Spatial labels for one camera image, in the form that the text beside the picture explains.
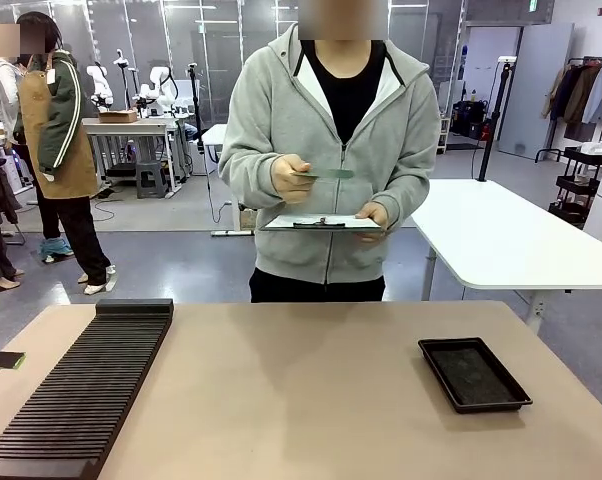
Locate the person's right forearm grey sleeve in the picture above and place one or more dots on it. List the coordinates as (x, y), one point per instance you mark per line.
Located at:
(246, 170)

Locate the clipboard with white paper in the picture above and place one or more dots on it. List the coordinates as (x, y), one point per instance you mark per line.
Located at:
(321, 223)

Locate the black tripod pole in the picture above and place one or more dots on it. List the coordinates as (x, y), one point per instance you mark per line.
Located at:
(196, 105)

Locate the person in brown apron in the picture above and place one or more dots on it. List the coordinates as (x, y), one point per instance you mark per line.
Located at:
(61, 140)

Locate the person's right hand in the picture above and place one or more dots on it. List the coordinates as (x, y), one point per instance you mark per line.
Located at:
(288, 180)

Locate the person in grey hoodie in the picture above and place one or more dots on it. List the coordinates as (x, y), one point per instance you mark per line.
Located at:
(331, 125)

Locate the white workbench with metal legs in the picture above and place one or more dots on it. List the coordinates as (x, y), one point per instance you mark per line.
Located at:
(131, 131)

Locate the black rolling cart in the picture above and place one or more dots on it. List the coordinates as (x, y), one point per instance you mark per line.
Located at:
(578, 185)

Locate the black stand with white head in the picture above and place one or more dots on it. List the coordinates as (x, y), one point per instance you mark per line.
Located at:
(493, 120)

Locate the black bags pile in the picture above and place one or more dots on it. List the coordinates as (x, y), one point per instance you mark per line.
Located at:
(471, 120)

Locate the person's left forearm grey sleeve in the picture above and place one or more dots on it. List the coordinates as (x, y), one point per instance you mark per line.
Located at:
(411, 190)

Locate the thin green PCB board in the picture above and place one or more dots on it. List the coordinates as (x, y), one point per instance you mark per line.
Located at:
(331, 173)

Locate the person's left hand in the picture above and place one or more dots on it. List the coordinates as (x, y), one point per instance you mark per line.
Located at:
(376, 217)

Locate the coat rack with jackets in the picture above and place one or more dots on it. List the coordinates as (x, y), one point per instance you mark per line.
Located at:
(581, 95)

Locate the large white table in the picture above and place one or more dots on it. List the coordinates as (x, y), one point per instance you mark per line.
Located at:
(501, 235)

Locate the white height-adjustable desk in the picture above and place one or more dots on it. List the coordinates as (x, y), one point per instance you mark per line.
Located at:
(216, 140)

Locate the black rectangular plastic tray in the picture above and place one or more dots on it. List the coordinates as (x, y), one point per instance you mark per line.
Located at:
(473, 376)

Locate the brown cardboard box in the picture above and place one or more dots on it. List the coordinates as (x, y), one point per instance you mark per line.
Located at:
(117, 116)

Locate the grey plastic stool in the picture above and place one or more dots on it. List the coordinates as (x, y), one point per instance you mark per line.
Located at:
(151, 180)

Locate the small white robot arm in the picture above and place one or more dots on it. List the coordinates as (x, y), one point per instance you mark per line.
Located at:
(101, 85)

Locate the black slotted PCB rack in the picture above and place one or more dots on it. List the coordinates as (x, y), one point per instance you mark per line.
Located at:
(96, 370)

